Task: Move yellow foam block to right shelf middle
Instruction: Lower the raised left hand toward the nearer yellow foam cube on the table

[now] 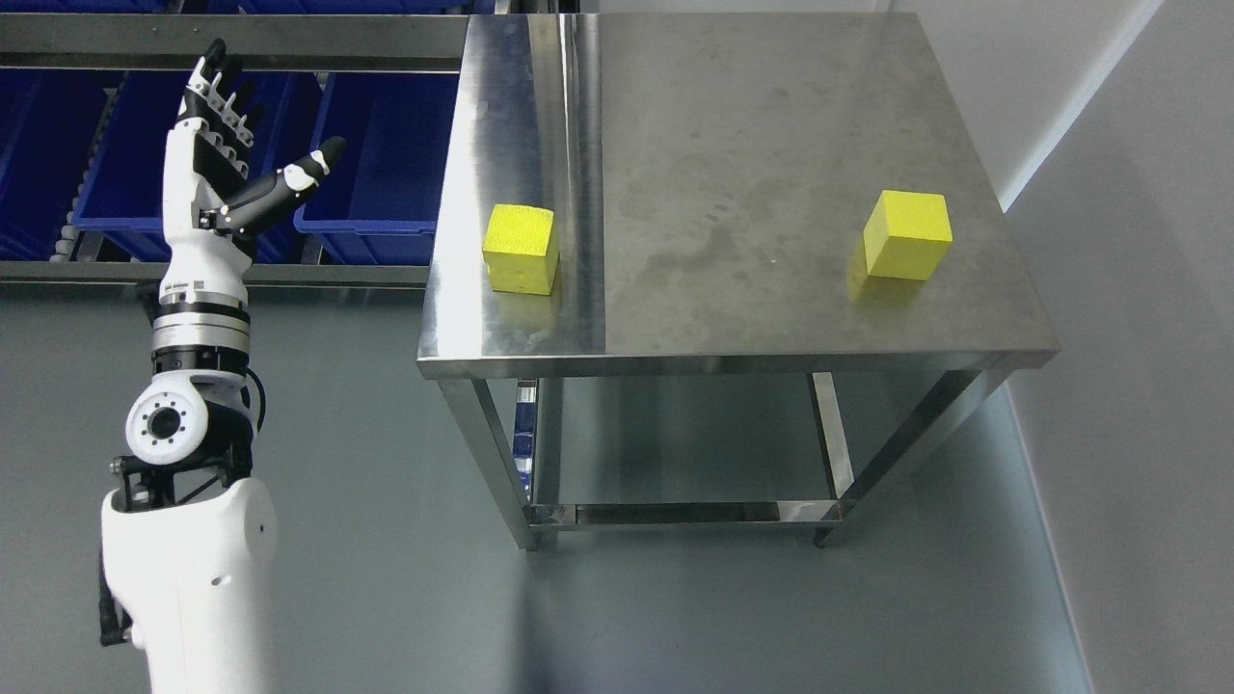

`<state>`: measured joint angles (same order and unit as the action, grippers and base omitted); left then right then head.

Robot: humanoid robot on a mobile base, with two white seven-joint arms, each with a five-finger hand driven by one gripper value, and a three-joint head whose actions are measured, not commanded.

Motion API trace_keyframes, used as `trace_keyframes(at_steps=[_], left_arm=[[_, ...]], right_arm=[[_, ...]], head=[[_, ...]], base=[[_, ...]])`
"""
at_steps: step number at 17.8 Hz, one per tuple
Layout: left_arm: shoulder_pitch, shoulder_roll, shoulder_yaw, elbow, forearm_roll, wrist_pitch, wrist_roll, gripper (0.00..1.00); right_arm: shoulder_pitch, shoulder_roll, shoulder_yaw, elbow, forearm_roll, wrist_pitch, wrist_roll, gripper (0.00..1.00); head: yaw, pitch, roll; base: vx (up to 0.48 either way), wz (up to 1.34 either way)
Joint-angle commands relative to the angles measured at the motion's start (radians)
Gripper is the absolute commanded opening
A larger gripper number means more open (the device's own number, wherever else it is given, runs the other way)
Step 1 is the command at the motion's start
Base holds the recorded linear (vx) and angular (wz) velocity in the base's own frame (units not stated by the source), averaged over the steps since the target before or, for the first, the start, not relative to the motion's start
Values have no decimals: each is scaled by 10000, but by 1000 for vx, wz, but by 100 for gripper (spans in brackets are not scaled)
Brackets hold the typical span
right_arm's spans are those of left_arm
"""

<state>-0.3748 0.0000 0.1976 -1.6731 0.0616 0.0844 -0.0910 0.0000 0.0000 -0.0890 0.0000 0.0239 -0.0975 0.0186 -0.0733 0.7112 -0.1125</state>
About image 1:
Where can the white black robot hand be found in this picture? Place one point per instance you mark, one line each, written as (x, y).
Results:
(214, 210)

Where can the yellow foam block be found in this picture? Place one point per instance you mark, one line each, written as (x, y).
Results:
(521, 250)
(907, 235)

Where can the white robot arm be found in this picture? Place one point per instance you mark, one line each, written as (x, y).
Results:
(187, 539)

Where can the steel shelf rack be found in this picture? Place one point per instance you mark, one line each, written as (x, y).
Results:
(330, 43)

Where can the stainless steel table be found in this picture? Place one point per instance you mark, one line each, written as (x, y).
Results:
(710, 176)

